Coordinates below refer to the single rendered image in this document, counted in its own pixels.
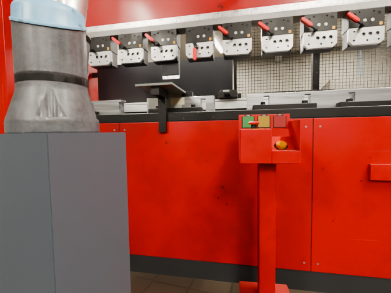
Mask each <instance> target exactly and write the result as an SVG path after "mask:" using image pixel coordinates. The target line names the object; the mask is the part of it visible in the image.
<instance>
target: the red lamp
mask: <svg viewBox="0 0 391 293"><path fill-rule="evenodd" d="M274 127H286V116H274Z"/></svg>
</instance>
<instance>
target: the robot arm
mask: <svg viewBox="0 0 391 293"><path fill-rule="evenodd" d="M87 8H88V0H13V1H12V3H11V5H10V16H9V20H10V23H11V34H12V52H13V71H14V79H15V90H14V93H13V96H12V99H11V102H10V105H9V108H8V111H7V113H6V116H5V120H4V132H5V134H20V133H99V121H98V119H97V118H96V115H95V111H94V108H93V105H92V102H91V99H90V96H89V94H88V60H89V54H90V44H91V38H90V37H89V35H88V34H87V33H86V31H87V28H86V18H87Z"/></svg>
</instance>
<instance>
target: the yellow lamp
mask: <svg viewBox="0 0 391 293"><path fill-rule="evenodd" d="M258 121H259V125H258V127H269V116H259V117H258Z"/></svg>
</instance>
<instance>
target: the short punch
mask: <svg viewBox="0 0 391 293"><path fill-rule="evenodd" d="M179 75H180V62H179V61H173V62H162V77H163V80H164V79H175V78H179Z"/></svg>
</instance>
